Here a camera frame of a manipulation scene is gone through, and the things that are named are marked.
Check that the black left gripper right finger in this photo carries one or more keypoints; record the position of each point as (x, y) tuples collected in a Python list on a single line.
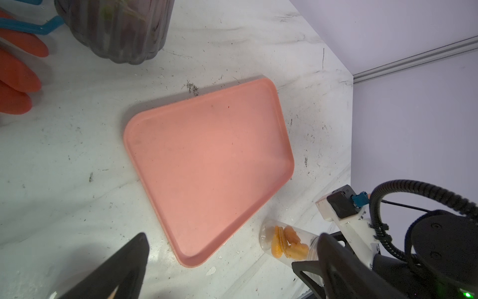
[(345, 277)]

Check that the purple ribbed glass vase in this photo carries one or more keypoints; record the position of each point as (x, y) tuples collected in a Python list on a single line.
[(123, 31)]

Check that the red rubber glove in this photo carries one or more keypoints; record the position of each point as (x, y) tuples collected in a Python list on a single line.
[(17, 79)]

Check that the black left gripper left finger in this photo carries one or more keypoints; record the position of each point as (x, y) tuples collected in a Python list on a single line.
[(119, 277)]

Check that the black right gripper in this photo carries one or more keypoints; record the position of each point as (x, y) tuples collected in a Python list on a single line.
[(395, 272)]

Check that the aluminium frame profile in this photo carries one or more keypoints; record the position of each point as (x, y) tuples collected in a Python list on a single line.
[(440, 53)]

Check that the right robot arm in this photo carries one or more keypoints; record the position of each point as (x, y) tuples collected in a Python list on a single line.
[(441, 263)]

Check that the orange cookies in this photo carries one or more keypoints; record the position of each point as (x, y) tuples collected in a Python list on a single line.
[(286, 242)]

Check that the pink plastic tray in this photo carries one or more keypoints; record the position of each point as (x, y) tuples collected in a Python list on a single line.
[(209, 163)]

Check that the clear plastic cookie jar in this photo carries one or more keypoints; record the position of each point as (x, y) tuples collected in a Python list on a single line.
[(266, 233)]

